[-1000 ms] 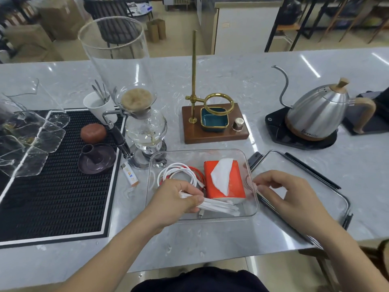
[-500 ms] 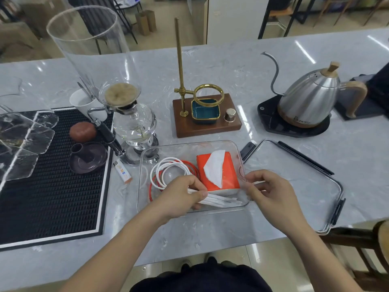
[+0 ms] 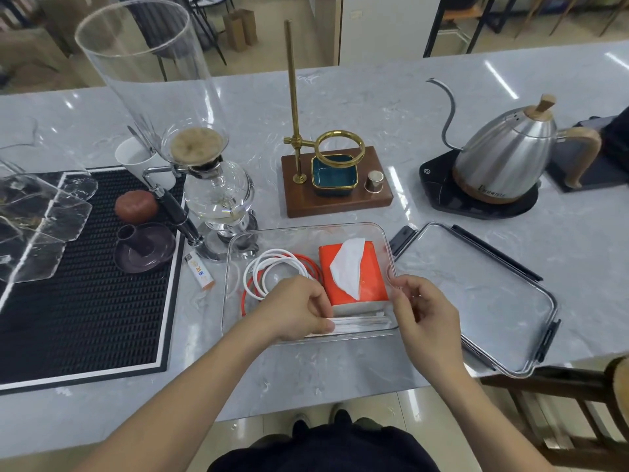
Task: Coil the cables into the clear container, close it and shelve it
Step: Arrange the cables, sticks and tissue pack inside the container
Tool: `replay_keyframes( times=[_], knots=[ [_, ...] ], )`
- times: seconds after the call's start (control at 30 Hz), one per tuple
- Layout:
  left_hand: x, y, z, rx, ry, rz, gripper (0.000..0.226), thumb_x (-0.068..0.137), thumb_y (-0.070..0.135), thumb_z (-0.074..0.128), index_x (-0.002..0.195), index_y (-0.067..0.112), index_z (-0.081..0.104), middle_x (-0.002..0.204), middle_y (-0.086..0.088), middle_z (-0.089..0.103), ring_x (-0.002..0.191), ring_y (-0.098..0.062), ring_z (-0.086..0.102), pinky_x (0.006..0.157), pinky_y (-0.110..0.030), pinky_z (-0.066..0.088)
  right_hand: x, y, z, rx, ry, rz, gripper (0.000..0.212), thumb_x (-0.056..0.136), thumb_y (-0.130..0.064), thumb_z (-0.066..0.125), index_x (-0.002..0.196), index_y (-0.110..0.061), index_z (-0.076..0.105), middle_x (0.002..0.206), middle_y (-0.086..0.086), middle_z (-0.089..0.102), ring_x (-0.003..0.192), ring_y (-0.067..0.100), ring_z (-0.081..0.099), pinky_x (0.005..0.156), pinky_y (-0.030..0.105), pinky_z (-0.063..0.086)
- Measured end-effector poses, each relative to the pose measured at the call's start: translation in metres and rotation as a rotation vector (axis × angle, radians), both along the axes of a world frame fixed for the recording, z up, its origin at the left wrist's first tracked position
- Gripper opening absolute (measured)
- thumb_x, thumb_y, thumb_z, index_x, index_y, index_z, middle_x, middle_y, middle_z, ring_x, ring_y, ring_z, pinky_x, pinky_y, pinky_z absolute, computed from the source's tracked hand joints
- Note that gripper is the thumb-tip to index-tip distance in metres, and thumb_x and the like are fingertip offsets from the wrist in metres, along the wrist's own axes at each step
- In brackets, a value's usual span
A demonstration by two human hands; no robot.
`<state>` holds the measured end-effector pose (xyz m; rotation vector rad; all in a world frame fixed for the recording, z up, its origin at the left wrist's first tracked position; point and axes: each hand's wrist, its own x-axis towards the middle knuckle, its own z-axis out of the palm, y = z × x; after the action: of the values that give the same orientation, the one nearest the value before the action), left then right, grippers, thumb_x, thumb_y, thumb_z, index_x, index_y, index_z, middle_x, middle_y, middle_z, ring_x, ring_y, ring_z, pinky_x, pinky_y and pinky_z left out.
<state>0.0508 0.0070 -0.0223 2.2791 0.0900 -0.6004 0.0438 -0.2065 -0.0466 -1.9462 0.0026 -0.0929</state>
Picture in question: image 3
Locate white orange lighter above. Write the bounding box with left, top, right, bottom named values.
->
left=184, top=250, right=216, bottom=292

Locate brown paper bag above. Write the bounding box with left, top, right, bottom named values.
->
left=239, top=8, right=259, bottom=47
left=222, top=13, right=248, bottom=52

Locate white counter cabinet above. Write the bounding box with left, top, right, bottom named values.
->
left=314, top=0, right=443, bottom=66

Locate black rubber bar mat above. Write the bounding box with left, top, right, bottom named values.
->
left=0, top=165, right=187, bottom=397

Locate steel gooseneck kettle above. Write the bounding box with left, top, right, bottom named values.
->
left=426, top=77, right=603, bottom=206

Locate tall clear glass pitcher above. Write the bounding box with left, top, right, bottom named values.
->
left=0, top=117, right=99, bottom=202

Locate metal spoon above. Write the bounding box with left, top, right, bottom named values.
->
left=126, top=125, right=154, bottom=155

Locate orange tissue pack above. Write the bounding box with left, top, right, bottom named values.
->
left=318, top=238, right=390, bottom=316

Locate dark slatted chair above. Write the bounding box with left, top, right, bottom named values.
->
left=115, top=0, right=228, bottom=82

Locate brown round clay lid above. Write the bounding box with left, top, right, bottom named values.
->
left=114, top=189, right=159, bottom=226

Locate wooden brass pour-over stand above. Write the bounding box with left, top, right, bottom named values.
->
left=280, top=20, right=395, bottom=220

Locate purple saucer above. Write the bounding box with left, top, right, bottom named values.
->
left=113, top=222, right=177, bottom=275

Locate black kettle base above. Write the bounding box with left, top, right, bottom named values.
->
left=419, top=148, right=541, bottom=221

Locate person's left forearm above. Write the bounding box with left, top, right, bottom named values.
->
left=73, top=319, right=281, bottom=472

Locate clear plastic container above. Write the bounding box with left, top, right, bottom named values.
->
left=221, top=222, right=400, bottom=345

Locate small purple cup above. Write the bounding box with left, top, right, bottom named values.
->
left=117, top=224, right=148, bottom=256

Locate clear container lid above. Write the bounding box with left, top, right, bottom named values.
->
left=389, top=220, right=562, bottom=379

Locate person's left hand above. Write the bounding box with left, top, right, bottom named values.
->
left=244, top=275, right=337, bottom=344

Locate teal square dish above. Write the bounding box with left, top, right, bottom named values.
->
left=311, top=153, right=360, bottom=197

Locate person's right hand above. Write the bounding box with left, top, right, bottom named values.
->
left=389, top=275, right=467, bottom=385

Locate white ceramic cup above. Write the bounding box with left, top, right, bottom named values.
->
left=114, top=136, right=177, bottom=191

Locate large cardboard box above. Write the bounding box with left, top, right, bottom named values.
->
left=37, top=0, right=114, bottom=50

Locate person's black clothing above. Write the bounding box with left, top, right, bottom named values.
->
left=207, top=422, right=441, bottom=472

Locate clear glass pitcher gold trim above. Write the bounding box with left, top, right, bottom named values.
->
left=0, top=174, right=93, bottom=243

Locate white cable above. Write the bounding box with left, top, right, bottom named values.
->
left=243, top=248, right=315, bottom=302

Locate person's right forearm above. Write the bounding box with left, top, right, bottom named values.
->
left=432, top=361, right=556, bottom=472

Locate dark wooden chair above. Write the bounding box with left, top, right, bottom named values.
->
left=479, top=356, right=629, bottom=472

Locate red cable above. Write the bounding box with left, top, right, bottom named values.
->
left=239, top=252, right=325, bottom=318

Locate glass siphon coffee maker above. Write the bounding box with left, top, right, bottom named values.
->
left=74, top=0, right=260, bottom=264

